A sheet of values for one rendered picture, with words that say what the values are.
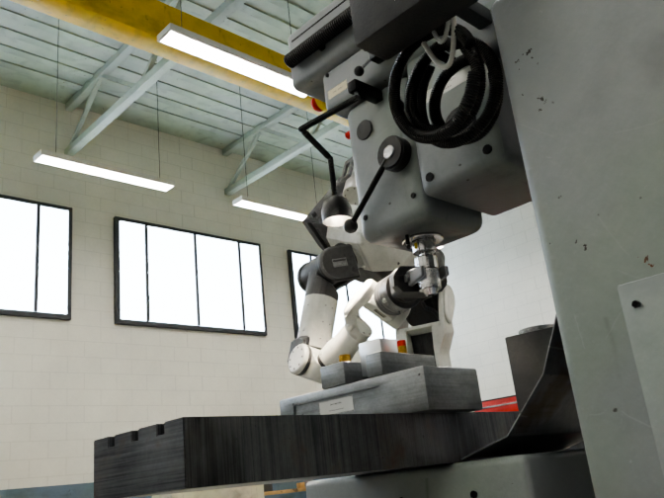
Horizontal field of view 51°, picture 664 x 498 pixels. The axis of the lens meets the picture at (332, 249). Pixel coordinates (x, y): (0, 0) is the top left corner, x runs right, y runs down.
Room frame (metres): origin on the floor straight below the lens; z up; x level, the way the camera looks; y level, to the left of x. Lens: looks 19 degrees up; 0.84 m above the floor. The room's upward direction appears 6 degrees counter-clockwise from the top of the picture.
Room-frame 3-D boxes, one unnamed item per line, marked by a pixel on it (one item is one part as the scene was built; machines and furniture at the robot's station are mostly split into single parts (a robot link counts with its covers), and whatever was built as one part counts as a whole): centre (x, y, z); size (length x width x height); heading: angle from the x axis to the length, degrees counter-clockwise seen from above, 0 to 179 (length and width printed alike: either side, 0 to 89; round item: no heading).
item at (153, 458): (1.36, -0.16, 0.90); 1.24 x 0.23 x 0.08; 135
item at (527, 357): (1.66, -0.49, 1.04); 0.22 x 0.12 x 0.20; 142
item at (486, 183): (1.25, -0.33, 1.47); 0.24 x 0.19 x 0.26; 135
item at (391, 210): (1.38, -0.19, 1.47); 0.21 x 0.19 x 0.32; 135
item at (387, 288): (1.47, -0.15, 1.23); 0.13 x 0.12 x 0.10; 113
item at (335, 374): (1.30, -0.03, 1.03); 0.15 x 0.06 x 0.04; 137
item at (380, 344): (1.26, -0.07, 1.05); 0.06 x 0.05 x 0.06; 137
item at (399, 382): (1.28, -0.05, 0.99); 0.35 x 0.15 x 0.11; 47
